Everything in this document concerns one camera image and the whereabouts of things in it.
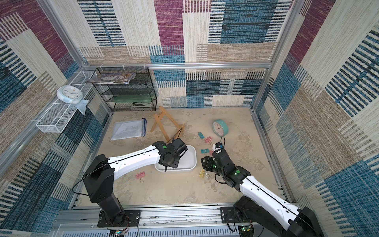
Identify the teal binder clip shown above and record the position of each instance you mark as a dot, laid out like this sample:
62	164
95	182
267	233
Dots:
205	151
201	136

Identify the green folder on shelf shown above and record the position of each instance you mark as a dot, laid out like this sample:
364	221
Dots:
132	99

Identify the yellow binder clip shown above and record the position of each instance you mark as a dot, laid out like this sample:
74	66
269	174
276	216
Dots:
203	174

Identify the black stapler on shelf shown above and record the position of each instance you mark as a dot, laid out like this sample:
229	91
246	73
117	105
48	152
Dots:
136	104

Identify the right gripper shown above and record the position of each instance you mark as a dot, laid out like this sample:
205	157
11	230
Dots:
208	163

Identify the white plastic storage box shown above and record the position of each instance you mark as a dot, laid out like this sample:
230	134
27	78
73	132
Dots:
186	163

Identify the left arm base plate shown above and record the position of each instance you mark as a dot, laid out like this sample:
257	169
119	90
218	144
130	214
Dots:
130	218

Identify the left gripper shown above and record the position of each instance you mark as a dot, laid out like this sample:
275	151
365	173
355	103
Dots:
175	164

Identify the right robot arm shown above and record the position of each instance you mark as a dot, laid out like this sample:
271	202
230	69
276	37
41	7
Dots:
259	204

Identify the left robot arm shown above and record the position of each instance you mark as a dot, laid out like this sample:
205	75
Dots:
101	174

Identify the white round wall clock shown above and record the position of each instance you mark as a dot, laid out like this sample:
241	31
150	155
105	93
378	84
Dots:
70	94

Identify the magazine on shelf top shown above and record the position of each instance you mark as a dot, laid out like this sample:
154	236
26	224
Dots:
112	78

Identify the green round alarm clock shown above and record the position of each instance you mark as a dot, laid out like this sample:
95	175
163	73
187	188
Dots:
220	128

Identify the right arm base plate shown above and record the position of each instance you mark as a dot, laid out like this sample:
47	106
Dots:
228	214

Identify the white wire mesh basket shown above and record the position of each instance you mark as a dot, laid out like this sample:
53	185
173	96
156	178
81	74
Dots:
58	115

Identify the black mesh shelf rack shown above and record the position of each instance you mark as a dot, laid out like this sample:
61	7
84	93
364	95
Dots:
142	84

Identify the wooden easel stand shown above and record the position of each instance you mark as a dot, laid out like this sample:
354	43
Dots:
168	126

